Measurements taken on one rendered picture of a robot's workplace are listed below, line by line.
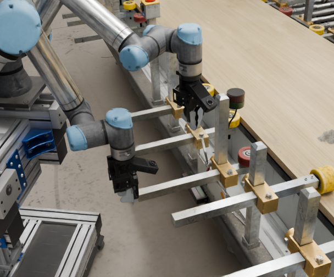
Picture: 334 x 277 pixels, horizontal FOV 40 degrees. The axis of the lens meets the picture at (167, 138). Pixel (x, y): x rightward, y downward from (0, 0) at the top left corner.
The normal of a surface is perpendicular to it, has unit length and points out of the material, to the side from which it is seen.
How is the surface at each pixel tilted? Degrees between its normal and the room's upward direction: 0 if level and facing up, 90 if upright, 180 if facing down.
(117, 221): 0
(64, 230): 0
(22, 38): 85
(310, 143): 0
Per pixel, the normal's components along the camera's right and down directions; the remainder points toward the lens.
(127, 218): -0.04, -0.82
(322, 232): -0.94, 0.22
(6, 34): 0.41, 0.43
